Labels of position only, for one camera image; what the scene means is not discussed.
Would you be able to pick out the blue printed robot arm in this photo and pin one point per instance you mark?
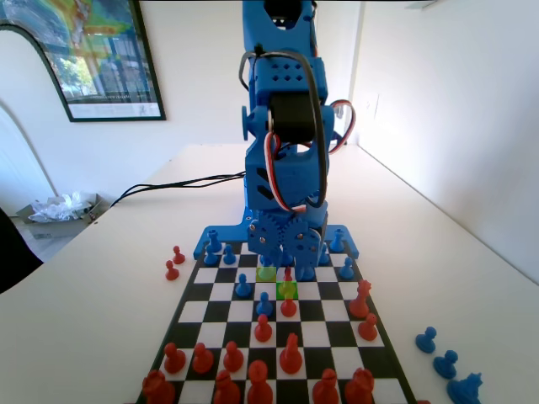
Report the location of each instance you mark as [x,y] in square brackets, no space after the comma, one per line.
[286,76]

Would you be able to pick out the blue rook chess piece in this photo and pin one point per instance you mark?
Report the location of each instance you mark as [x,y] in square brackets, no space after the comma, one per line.
[336,243]
[214,240]

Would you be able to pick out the blue knight chess piece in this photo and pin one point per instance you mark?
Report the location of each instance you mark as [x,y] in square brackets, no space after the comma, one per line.
[306,274]
[463,391]

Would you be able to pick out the black and white chessboard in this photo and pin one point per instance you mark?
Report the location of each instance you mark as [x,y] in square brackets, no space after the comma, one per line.
[328,290]

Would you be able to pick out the white door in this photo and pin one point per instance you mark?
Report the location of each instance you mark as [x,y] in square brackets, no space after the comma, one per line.
[337,50]

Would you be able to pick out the crumpled white plastic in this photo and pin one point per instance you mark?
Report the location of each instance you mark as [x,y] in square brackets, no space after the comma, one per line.
[59,208]

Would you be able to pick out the cardboard box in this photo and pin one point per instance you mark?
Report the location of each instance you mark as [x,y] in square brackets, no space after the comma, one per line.
[50,230]

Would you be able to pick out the black chair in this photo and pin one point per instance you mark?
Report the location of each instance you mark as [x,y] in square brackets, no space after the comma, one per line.
[14,256]

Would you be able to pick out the white arched panel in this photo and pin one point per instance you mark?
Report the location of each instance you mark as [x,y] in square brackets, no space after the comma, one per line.
[21,76]

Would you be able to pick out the blue printed base plate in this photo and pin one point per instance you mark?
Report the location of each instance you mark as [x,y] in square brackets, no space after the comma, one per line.
[227,235]

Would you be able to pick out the dark framed wall poster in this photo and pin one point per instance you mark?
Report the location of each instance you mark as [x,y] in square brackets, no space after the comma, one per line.
[105,50]

